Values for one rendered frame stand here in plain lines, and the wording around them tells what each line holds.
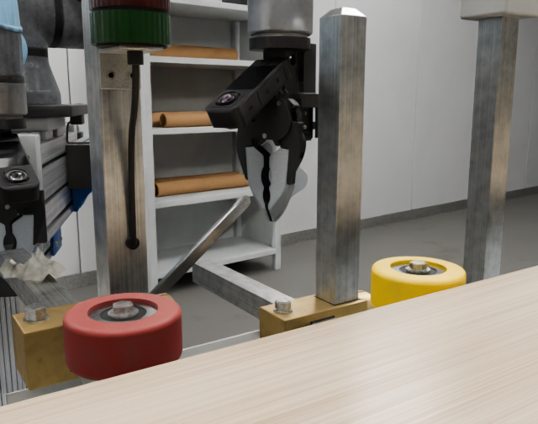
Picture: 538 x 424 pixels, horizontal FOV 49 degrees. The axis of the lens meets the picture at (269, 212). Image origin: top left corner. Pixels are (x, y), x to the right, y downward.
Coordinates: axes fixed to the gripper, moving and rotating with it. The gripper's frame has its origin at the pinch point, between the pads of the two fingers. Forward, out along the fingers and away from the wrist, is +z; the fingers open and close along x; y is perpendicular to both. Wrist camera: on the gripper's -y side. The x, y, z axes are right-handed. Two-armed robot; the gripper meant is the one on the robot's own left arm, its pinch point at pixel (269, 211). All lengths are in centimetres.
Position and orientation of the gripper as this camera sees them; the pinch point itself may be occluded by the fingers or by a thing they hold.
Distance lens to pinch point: 70.4
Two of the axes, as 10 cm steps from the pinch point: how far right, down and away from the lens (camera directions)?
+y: 5.9, -1.5, 7.9
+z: 0.0, 9.8, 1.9
